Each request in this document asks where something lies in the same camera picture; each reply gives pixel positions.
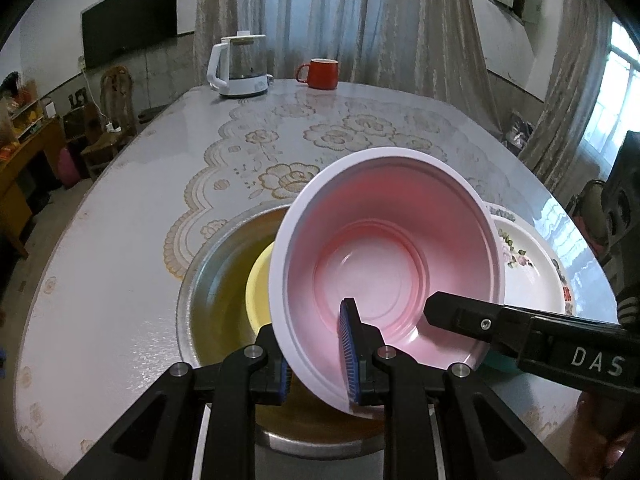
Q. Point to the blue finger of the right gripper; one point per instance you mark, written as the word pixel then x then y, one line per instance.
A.
pixel 501 326

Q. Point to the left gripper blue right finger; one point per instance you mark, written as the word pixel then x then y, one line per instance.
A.
pixel 360 341

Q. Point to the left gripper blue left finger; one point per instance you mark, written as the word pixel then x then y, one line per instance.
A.
pixel 280 373

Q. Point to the white floral enamel plate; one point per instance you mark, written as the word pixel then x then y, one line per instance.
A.
pixel 535 278

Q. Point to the stainless steel bowl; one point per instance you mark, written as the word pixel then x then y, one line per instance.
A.
pixel 212 323

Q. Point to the yellow plastic bowl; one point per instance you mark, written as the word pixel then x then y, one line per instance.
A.
pixel 257 291

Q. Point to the white patterned ceramic plate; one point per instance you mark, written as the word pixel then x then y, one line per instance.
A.
pixel 501 212

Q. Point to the red plastic bowl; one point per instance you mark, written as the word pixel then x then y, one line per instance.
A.
pixel 387 228

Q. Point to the person's right hand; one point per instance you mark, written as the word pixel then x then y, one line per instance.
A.
pixel 591 454

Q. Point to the armchair with red cushion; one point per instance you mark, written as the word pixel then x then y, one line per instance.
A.
pixel 586 211

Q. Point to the side window curtain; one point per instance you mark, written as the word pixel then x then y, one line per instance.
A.
pixel 577 72

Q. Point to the red mug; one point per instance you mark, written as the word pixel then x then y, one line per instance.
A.
pixel 318 73

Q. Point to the white glass electric kettle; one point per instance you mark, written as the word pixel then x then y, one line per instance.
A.
pixel 237 66

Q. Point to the beige patterned curtain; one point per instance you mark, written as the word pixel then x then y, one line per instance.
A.
pixel 426 47

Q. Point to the wooden side cabinet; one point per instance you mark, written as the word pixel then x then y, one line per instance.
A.
pixel 30 169

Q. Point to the wooden chair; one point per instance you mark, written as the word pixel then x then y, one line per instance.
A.
pixel 119 126

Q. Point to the wooden shelf with items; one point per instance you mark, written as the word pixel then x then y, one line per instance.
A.
pixel 21 108

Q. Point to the black wall television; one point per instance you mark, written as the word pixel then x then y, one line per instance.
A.
pixel 113 28

